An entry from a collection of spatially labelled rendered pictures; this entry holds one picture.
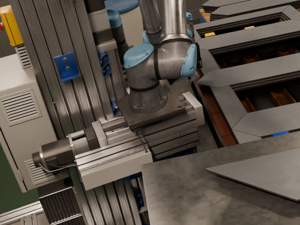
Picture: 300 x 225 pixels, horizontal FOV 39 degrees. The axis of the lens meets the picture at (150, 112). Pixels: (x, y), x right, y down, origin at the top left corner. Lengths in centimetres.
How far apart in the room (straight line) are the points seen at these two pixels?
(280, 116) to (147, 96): 58
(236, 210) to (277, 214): 10
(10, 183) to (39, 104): 170
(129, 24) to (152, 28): 253
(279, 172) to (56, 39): 91
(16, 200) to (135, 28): 218
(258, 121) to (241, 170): 61
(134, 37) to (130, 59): 294
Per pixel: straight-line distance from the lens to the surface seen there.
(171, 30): 156
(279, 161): 126
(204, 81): 215
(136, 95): 159
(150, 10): 182
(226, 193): 120
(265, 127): 178
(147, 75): 154
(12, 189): 324
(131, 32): 443
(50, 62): 165
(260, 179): 120
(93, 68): 169
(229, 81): 212
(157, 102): 160
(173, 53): 152
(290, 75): 217
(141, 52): 153
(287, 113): 187
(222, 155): 133
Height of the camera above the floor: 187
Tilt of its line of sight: 31 degrees down
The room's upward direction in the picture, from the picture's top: 12 degrees counter-clockwise
